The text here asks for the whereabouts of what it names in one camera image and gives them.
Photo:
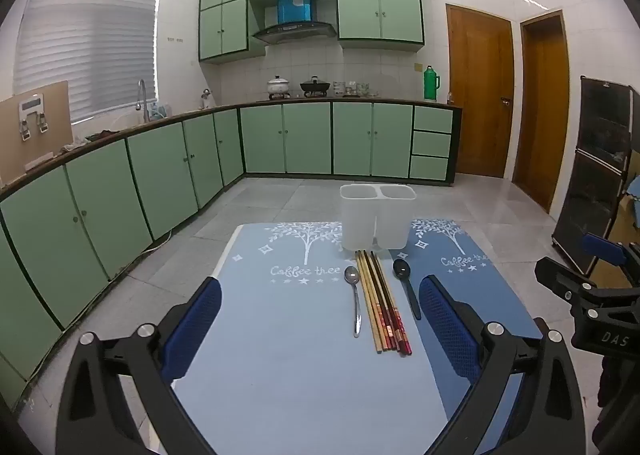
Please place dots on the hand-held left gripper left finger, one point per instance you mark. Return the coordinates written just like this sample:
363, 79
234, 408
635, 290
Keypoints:
195, 325

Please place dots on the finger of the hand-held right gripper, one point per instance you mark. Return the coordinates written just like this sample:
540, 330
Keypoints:
602, 247
560, 277

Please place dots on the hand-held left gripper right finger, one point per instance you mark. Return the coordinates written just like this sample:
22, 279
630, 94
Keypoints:
445, 325

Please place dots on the black spoon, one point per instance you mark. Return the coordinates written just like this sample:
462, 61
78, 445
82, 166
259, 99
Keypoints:
401, 269

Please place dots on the metal spoon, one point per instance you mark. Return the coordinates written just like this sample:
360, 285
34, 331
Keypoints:
352, 276

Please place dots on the translucent white utensil holder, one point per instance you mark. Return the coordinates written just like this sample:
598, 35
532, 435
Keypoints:
375, 220

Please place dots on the blue cloth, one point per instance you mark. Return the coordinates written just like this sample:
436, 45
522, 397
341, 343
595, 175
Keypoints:
636, 210

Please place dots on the dark blue printed mat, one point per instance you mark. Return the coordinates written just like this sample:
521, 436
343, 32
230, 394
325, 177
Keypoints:
450, 255

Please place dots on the light blue printed mat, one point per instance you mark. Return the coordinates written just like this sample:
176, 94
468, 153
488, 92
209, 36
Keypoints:
280, 335

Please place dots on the wooden door in recess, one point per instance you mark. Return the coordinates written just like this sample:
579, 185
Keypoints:
542, 120

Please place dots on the green base cabinets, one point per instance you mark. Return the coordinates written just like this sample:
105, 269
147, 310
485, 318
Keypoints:
160, 170

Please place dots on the closed wooden door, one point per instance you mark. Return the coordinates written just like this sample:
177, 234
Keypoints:
480, 95

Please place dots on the metal kettle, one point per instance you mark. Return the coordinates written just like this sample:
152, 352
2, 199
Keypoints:
206, 99

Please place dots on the green thermos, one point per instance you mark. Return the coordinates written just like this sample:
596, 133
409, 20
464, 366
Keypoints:
430, 85

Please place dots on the brown cardboard board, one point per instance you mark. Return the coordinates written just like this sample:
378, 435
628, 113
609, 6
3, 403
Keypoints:
55, 135

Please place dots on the metal faucet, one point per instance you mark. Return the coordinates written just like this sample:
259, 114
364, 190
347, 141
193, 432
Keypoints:
141, 90

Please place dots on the white cooking pot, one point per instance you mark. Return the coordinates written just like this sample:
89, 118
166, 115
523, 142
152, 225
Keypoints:
278, 86

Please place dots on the glass jars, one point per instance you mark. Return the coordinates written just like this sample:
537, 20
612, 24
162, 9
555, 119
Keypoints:
355, 89

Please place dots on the black wok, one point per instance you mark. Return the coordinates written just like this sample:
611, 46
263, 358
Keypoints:
315, 86

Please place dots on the white clip device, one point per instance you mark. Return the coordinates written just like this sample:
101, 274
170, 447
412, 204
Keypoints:
31, 107

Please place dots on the white window blind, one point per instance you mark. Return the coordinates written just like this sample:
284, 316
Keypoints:
90, 40

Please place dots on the range hood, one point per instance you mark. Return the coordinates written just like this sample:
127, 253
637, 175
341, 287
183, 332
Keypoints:
295, 30

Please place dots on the green wall cabinets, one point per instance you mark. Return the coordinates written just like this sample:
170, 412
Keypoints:
380, 10

